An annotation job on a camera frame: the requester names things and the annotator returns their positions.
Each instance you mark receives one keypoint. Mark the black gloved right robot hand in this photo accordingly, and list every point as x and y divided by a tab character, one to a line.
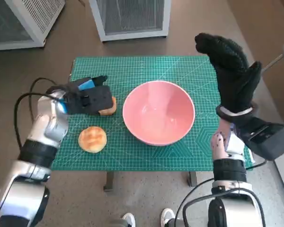
234	75

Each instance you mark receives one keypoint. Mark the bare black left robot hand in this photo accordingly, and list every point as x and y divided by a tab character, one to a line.
94	99

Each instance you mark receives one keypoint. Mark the orange toasted toy bread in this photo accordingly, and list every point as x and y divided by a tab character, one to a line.
112	106

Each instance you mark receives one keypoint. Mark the pink bowl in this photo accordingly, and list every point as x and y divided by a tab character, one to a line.
156	113

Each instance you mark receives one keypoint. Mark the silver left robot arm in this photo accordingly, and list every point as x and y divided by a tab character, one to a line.
49	123

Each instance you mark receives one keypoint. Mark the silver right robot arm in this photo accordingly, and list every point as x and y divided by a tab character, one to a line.
229	170

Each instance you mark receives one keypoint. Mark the round toy bread bun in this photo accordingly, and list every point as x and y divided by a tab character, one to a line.
92	139

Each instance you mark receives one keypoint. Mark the green cutting mat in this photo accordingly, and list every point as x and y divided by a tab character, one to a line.
137	66

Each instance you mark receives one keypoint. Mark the white mesh front cabinet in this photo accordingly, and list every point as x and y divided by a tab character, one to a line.
132	16

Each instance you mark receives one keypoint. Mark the white cabinet with slotted side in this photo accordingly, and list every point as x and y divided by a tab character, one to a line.
38	19

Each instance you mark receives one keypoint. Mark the white left robot foot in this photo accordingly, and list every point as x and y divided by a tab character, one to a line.
129	220

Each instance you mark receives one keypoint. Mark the white robot foot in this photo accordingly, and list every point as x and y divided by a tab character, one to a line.
168	216
129	220

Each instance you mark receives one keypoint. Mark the white right robot foot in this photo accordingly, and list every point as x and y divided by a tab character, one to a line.
168	216

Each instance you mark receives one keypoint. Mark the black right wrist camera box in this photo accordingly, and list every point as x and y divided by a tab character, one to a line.
267	137

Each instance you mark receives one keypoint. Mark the grey table leg bracket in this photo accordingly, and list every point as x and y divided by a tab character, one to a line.
109	180
192	178

